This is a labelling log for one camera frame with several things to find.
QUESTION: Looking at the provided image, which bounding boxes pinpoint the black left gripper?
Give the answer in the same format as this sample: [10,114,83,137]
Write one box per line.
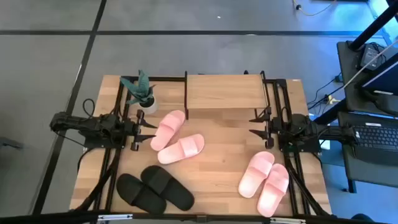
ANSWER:
[123,109,158,152]

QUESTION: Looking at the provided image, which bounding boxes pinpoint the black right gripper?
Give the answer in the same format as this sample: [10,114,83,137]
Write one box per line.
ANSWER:
[248,106,282,149]

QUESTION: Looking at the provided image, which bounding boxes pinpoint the pink rubber slide sandal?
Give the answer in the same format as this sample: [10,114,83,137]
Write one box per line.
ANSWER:
[157,133,205,165]
[238,151,275,199]
[256,163,290,218]
[150,109,187,152]

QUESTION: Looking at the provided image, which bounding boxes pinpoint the wooden shelf black metal frame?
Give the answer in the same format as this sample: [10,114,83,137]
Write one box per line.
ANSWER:
[183,70,272,121]

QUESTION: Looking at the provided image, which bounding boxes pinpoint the black rubber slide sandal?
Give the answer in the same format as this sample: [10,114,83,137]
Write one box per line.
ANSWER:
[116,173,167,215]
[140,165,195,212]

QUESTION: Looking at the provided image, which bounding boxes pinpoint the green plant in white pot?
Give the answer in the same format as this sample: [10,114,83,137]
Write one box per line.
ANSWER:
[119,68,159,115]

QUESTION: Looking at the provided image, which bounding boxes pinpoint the black side table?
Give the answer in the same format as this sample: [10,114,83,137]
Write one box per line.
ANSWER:
[336,39,398,116]

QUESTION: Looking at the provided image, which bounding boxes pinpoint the black keyboard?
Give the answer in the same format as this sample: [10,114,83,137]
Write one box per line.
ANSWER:
[353,89,398,167]

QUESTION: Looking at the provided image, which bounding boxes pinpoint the dark grey laptop desk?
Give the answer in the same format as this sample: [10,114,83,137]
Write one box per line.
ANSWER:
[337,111,398,194]

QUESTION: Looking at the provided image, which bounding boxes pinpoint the black power adapter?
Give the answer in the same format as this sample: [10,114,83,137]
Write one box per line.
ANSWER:
[359,43,384,71]

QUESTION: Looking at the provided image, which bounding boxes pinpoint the dark blue monitor screen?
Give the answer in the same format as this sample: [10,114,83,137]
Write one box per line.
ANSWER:
[360,58,398,94]

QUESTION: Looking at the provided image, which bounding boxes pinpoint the dark grey floor object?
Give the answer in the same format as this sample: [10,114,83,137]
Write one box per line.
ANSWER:
[0,136,25,151]

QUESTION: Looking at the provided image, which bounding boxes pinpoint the black diagonal pole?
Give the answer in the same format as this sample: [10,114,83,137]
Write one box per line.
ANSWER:
[348,0,398,52]

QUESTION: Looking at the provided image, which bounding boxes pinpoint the black aluminium rig frame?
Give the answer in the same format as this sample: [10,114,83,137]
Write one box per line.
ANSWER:
[0,75,389,224]

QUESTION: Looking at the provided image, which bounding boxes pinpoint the black floor power cable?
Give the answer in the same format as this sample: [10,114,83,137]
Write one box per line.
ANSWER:
[307,72,346,110]

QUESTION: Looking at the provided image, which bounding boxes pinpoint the silver metal bracket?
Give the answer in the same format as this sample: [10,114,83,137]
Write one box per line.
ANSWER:
[269,217,307,224]
[97,213,134,222]

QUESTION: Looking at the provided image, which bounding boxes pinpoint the thin white cord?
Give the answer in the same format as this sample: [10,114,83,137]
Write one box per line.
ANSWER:
[341,39,398,90]

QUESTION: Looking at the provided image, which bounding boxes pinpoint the yellow floor cable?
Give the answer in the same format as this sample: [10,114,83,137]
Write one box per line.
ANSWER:
[292,0,337,17]

